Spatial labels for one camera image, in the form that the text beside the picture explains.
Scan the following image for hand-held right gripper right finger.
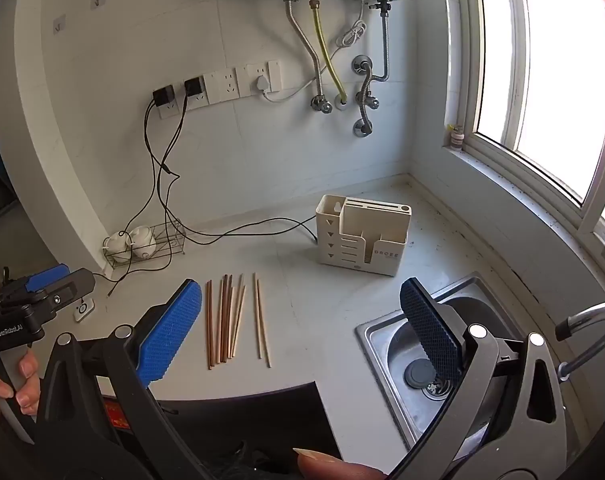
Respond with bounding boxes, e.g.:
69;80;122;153
397;277;568;480

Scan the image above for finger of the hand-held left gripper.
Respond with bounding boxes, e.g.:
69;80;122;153
32;268;96;322
25;262;68;294

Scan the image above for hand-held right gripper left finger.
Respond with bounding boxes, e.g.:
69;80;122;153
32;277;218;480

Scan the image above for group of wooden chopsticks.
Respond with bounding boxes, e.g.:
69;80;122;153
205;272;273;371

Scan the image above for cream plastic utensil holder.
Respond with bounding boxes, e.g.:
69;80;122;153
315;193;413;279

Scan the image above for person's left hand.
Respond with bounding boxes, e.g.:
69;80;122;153
0;347;42;418

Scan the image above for person's right hand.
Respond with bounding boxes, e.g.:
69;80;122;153
292;447;389;480

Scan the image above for small white square device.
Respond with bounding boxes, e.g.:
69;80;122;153
73;297;96;323

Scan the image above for stainless steel sink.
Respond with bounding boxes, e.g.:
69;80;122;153
355;272;590;463

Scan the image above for grey sink drain stopper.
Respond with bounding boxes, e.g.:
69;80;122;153
403;360;435;390

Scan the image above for white lidded ceramic bowl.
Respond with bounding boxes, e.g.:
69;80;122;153
103;232;132;262
130;226;158;260

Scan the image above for chrome faucet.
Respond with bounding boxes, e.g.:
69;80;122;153
555;301;605;382

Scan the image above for white framed window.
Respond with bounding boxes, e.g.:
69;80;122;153
442;0;605;261

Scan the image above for metal wire rack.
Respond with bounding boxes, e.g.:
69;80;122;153
104;217;186;271

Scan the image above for black charging cable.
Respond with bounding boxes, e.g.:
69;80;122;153
150;92;319;243
105;95;188;298

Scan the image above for yellow gas hose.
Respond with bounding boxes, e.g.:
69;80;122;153
309;0;347;101

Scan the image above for white power cable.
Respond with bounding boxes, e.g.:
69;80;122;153
252;2;370;103

